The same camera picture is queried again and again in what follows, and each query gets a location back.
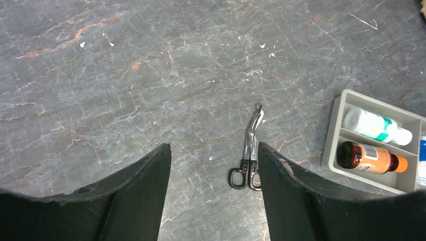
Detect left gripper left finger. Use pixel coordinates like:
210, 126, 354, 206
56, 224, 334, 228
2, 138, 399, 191
1, 143, 172, 240

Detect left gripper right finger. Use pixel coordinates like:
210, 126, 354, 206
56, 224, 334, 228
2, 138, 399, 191
258, 142, 425, 240

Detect black handled scissors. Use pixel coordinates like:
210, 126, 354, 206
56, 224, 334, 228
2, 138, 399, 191
228, 103, 264, 191

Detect brown glass bottle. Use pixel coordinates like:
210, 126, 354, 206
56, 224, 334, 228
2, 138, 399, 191
336, 141, 408, 175

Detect grey divider tray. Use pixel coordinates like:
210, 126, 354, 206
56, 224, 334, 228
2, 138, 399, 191
321, 89, 425, 194

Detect white green-label bottle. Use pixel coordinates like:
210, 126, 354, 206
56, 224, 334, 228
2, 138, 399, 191
343, 107, 413, 146

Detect blue white small box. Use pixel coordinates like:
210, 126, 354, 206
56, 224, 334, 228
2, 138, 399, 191
416, 136, 425, 189

